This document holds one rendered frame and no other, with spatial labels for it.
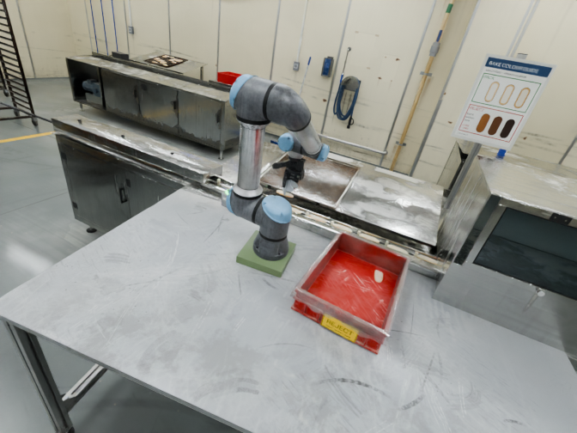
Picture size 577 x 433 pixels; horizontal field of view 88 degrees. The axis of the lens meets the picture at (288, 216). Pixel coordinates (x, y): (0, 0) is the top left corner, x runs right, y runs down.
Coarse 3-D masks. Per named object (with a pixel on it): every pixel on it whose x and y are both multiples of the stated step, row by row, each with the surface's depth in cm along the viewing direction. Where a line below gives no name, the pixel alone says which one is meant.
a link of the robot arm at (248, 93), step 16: (240, 80) 93; (256, 80) 92; (240, 96) 93; (256, 96) 91; (240, 112) 96; (256, 112) 94; (240, 128) 101; (256, 128) 99; (240, 144) 104; (256, 144) 103; (240, 160) 107; (256, 160) 106; (240, 176) 111; (256, 176) 111; (240, 192) 113; (256, 192) 114; (240, 208) 116
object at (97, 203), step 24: (72, 144) 202; (72, 168) 214; (96, 168) 202; (120, 168) 192; (144, 168) 181; (72, 192) 226; (96, 192) 214; (120, 192) 198; (144, 192) 191; (168, 192) 182; (96, 216) 226; (120, 216) 213; (576, 360) 107
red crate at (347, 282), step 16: (336, 256) 135; (352, 256) 137; (320, 272) 124; (336, 272) 126; (352, 272) 127; (368, 272) 129; (384, 272) 131; (320, 288) 116; (336, 288) 118; (352, 288) 119; (368, 288) 121; (384, 288) 122; (304, 304) 102; (336, 304) 110; (352, 304) 111; (368, 304) 113; (384, 304) 114; (320, 320) 101; (368, 320) 106
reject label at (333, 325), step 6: (324, 318) 98; (324, 324) 99; (330, 324) 98; (336, 324) 97; (342, 324) 96; (336, 330) 98; (342, 330) 97; (348, 330) 95; (342, 336) 98; (348, 336) 96; (354, 336) 95; (354, 342) 96
